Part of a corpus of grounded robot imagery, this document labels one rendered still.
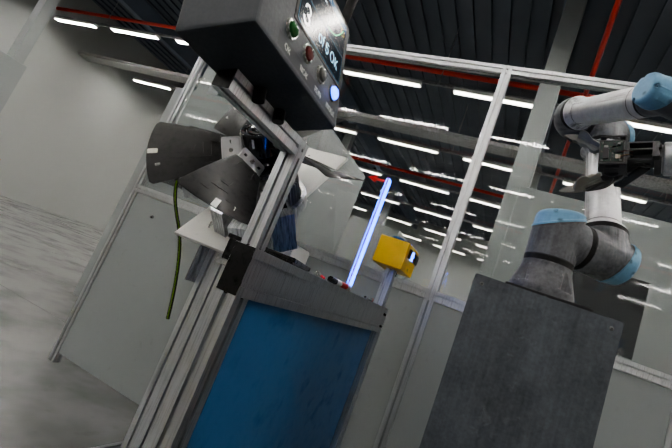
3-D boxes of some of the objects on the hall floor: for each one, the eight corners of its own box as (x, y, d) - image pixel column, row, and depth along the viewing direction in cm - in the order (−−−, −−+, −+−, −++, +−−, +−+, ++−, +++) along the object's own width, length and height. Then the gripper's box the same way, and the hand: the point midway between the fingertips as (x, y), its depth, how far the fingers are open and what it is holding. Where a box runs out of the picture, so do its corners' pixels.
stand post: (103, 507, 139) (227, 228, 157) (123, 524, 135) (248, 236, 153) (91, 511, 135) (220, 225, 153) (111, 529, 131) (241, 232, 149)
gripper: (663, 108, 99) (561, 114, 110) (661, 191, 93) (554, 189, 104) (661, 128, 106) (566, 132, 117) (659, 207, 100) (558, 203, 111)
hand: (561, 164), depth 113 cm, fingers open, 14 cm apart
